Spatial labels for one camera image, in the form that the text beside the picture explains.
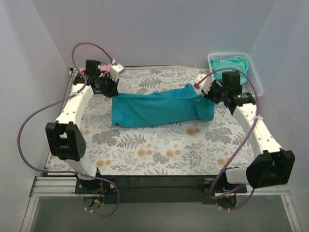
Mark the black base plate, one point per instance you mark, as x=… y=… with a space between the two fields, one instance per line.
x=150 y=188

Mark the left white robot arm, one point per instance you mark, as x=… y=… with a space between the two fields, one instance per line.
x=64 y=136

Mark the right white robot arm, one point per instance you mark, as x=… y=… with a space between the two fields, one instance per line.
x=272 y=165

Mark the floral table mat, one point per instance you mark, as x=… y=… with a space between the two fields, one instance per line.
x=191 y=147

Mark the pink folded t shirt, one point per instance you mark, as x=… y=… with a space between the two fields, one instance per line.
x=104 y=68

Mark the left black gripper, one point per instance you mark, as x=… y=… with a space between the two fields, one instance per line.
x=110 y=87

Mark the white plastic basket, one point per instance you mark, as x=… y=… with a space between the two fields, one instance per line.
x=252 y=74

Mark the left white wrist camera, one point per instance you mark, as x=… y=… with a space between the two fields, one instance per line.
x=115 y=71

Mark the light green t shirt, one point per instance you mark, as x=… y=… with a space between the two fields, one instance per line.
x=237 y=62

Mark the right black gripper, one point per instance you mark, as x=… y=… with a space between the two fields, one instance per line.
x=212 y=93

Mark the aluminium frame rail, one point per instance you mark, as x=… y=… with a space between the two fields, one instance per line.
x=65 y=186

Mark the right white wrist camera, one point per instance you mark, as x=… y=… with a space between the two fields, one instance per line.
x=203 y=82

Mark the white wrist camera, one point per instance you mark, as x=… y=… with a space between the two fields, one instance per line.
x=115 y=71
x=203 y=82

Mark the teal blue t shirt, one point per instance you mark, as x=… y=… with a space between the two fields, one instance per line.
x=160 y=108

